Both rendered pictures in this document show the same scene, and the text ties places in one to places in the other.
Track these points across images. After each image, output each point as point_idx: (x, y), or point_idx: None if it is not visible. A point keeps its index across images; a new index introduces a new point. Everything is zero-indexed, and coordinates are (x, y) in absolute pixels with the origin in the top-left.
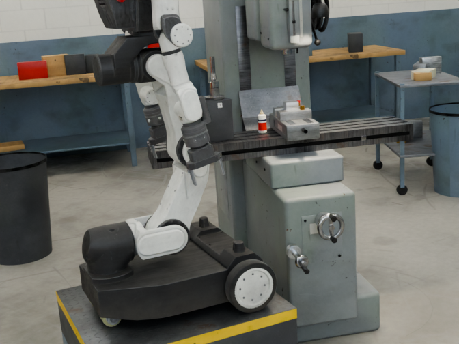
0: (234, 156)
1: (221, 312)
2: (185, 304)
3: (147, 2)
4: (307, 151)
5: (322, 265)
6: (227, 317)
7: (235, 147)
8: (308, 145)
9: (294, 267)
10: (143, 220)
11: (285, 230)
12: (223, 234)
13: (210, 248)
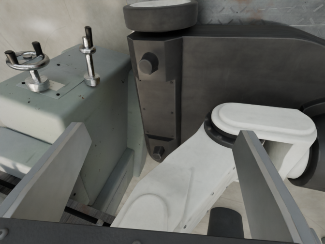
0: (86, 210)
1: (203, 24)
2: (257, 27)
3: None
4: (12, 176)
5: (79, 67)
6: (204, 6)
7: (77, 221)
8: (5, 182)
9: (102, 75)
10: None
11: (84, 99)
12: (147, 127)
13: (176, 104)
